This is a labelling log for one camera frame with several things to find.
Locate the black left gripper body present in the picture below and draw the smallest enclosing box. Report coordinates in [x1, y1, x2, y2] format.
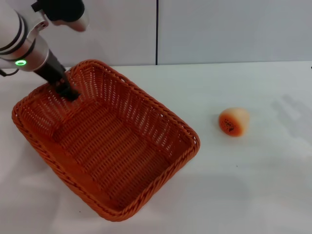
[34, 48, 71, 93]

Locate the orange woven plastic basket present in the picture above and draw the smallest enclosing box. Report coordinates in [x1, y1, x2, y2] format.
[11, 58, 201, 222]

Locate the orange and cream toy fruit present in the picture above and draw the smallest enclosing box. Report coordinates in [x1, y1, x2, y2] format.
[218, 107, 250, 137]

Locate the thin black cable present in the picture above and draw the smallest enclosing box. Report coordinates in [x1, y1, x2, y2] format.
[0, 69, 19, 77]

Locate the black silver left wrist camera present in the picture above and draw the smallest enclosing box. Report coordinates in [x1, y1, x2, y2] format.
[31, 0, 90, 32]

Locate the black wall seam strip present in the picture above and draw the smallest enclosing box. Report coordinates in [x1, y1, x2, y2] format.
[155, 0, 159, 66]

